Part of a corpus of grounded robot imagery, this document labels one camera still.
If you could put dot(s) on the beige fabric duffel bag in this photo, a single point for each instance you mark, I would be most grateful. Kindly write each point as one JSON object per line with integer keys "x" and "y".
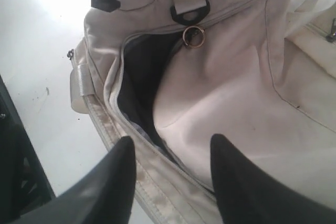
{"x": 172, "y": 73}

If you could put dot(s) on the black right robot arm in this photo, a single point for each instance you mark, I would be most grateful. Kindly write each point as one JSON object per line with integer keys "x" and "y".
{"x": 23, "y": 186}

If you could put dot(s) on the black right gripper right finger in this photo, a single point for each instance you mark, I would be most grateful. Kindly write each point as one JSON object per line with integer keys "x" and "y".
{"x": 246, "y": 194}

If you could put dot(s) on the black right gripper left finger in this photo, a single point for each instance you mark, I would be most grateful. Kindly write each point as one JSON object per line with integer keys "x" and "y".
{"x": 104, "y": 195}

